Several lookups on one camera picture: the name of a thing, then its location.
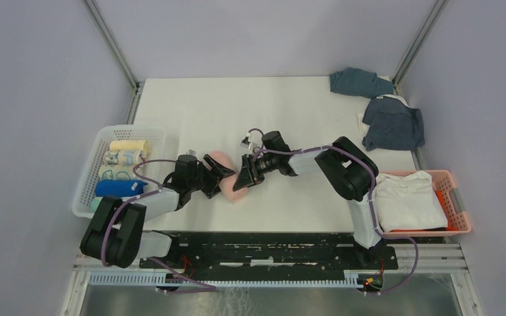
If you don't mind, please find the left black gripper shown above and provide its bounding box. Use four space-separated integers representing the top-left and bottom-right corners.
188 155 235 199

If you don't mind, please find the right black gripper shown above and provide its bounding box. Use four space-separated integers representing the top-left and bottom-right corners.
233 155 277 192

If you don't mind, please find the pink towel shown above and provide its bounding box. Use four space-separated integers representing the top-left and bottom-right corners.
209 151 248 203

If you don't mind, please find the white plastic basket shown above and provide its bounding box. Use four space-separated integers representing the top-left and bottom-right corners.
72 124 167 219

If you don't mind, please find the dark blue towel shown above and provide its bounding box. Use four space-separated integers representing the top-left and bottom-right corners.
361 95 426 151

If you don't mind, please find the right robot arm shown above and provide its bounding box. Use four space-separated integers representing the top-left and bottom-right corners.
232 131 385 269

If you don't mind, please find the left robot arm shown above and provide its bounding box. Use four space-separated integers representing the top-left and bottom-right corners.
80 155 236 268

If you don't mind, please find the patterned rolled towel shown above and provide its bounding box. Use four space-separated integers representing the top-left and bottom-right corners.
98 165 139 180
103 149 146 167

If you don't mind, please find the blue rolled towel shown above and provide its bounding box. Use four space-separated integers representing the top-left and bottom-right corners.
94 180 148 198

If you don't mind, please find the teal blue towel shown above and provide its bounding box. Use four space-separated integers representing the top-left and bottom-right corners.
329 67 394 99

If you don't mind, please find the white towel in basket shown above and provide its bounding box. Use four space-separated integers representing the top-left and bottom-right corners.
374 171 447 232

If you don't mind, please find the pink plastic basket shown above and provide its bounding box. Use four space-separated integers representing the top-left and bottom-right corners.
384 170 472 237

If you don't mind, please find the orange item in basket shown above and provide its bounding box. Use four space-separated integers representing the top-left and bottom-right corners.
434 190 459 231

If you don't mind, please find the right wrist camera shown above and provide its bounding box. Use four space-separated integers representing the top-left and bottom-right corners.
240 134 261 154

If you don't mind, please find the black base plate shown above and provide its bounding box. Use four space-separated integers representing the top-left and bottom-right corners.
161 232 415 282

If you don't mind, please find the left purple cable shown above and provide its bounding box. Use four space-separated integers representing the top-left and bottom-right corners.
100 159 217 295

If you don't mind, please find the white cable duct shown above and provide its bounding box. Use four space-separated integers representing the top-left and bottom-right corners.
88 271 363 289

